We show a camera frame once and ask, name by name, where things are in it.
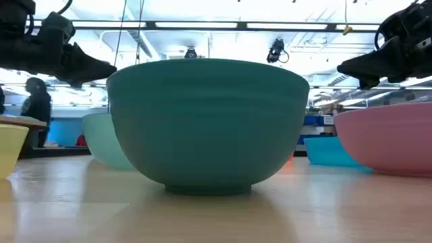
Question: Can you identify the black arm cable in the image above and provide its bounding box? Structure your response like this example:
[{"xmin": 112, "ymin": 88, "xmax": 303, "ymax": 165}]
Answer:
[{"xmin": 56, "ymin": 0, "xmax": 74, "ymax": 16}]

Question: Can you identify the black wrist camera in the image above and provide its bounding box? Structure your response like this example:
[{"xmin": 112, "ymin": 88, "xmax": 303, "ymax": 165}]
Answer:
[
  {"xmin": 374, "ymin": 1, "xmax": 419, "ymax": 51},
  {"xmin": 35, "ymin": 11, "xmax": 77, "ymax": 46}
]

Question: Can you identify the black ceiling camera with cable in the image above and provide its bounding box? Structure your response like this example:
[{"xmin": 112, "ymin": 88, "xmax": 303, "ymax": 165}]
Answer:
[{"xmin": 266, "ymin": 38, "xmax": 290, "ymax": 65}]

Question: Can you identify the metal shelf rack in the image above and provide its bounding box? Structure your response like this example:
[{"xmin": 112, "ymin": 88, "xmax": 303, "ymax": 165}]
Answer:
[{"xmin": 296, "ymin": 101, "xmax": 339, "ymax": 157}]

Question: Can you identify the yellow hanging connector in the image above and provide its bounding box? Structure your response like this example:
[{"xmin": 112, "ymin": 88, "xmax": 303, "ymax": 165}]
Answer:
[{"xmin": 342, "ymin": 0, "xmax": 354, "ymax": 36}]

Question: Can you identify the cardboard box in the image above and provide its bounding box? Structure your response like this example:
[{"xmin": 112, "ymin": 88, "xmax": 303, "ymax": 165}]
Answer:
[{"xmin": 319, "ymin": 101, "xmax": 344, "ymax": 115}]

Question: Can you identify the pink plastic bowl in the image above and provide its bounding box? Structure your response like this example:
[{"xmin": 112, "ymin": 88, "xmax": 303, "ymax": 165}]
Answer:
[{"xmin": 333, "ymin": 102, "xmax": 432, "ymax": 178}]

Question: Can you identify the thin black hanging cable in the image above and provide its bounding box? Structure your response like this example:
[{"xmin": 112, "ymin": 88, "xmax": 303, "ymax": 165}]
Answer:
[
  {"xmin": 107, "ymin": 0, "xmax": 128, "ymax": 114},
  {"xmin": 134, "ymin": 0, "xmax": 143, "ymax": 65}
]

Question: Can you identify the blue storage bin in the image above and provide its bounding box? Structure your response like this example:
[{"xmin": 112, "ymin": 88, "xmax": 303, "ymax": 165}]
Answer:
[
  {"xmin": 298, "ymin": 134, "xmax": 335, "ymax": 145},
  {"xmin": 303, "ymin": 115, "xmax": 324, "ymax": 126}
]

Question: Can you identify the wooden side table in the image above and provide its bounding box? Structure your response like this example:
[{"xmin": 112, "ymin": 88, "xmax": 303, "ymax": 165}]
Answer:
[{"xmin": 0, "ymin": 115, "xmax": 48, "ymax": 150}]

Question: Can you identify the black overhead frame bar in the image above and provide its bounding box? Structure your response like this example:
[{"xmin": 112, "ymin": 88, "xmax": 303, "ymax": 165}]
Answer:
[{"xmin": 32, "ymin": 19, "xmax": 383, "ymax": 34}]

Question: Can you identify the light blue plastic bowl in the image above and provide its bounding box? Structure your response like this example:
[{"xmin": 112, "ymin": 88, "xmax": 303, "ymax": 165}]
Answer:
[{"xmin": 303, "ymin": 136, "xmax": 364, "ymax": 167}]

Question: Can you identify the dark teal plastic bowl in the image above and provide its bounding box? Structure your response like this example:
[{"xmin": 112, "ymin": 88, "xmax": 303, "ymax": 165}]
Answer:
[{"xmin": 106, "ymin": 57, "xmax": 311, "ymax": 196}]

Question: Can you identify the pale yellow plastic bowl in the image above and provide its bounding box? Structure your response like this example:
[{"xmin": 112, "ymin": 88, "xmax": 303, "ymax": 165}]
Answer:
[{"xmin": 0, "ymin": 124, "xmax": 30, "ymax": 180}]

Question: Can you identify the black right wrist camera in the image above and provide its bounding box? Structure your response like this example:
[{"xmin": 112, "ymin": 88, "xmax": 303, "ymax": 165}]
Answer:
[{"xmin": 374, "ymin": 1, "xmax": 419, "ymax": 51}]

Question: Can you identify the light green plastic bowl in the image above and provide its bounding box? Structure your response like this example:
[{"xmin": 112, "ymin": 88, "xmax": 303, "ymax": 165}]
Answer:
[{"xmin": 82, "ymin": 113, "xmax": 136, "ymax": 171}]

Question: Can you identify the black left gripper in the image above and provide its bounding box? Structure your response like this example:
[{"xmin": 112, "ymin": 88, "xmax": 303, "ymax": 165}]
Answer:
[{"xmin": 0, "ymin": 32, "xmax": 118, "ymax": 89}]

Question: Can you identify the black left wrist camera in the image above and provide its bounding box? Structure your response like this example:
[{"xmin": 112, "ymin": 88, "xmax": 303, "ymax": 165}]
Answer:
[{"xmin": 35, "ymin": 11, "xmax": 77, "ymax": 46}]

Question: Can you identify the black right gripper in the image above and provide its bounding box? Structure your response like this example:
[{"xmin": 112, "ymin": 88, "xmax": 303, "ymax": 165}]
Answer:
[{"xmin": 337, "ymin": 33, "xmax": 432, "ymax": 90}]

